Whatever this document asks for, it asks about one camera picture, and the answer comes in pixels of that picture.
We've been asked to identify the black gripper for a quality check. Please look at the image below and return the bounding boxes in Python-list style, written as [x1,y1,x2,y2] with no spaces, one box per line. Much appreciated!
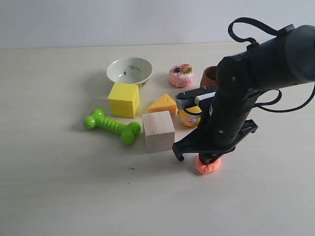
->
[172,119,258,164]

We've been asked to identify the orange play dough ball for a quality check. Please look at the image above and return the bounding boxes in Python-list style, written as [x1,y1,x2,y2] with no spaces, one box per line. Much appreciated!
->
[195,156,221,174]

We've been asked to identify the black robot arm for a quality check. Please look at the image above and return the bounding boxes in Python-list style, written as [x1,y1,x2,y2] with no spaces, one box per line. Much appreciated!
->
[172,25,315,165]

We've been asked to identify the yellow lemon with sticker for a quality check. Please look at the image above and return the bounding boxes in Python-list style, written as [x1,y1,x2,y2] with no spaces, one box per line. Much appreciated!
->
[178,106,201,127]

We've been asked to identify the light wooden cube block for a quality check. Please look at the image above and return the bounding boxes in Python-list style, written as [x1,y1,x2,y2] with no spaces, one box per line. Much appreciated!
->
[142,111,175,153]

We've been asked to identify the orange cheese wedge toy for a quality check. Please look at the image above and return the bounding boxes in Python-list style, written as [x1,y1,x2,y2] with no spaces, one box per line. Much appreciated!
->
[148,93,177,115]

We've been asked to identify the green bone dog toy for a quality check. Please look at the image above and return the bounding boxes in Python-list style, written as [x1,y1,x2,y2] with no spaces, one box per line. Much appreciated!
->
[83,108,141,145]

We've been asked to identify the brown wooden cup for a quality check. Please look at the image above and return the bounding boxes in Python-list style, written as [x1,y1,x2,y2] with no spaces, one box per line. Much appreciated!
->
[200,66,218,88]

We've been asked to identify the pink toy cake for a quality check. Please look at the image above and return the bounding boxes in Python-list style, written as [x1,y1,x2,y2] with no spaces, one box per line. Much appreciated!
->
[169,63,194,88]

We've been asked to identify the yellow cube block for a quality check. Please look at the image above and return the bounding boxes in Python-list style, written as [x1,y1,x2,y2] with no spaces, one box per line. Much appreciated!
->
[108,83,140,118]

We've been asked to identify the white ceramic bowl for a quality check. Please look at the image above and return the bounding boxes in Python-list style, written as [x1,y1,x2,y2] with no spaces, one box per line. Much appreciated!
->
[106,57,154,88]

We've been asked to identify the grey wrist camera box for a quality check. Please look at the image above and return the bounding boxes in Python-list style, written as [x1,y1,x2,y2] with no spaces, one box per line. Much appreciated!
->
[175,86,217,110]

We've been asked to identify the black cable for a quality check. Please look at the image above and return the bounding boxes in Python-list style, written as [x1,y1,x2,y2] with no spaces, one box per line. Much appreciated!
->
[227,17,315,113]

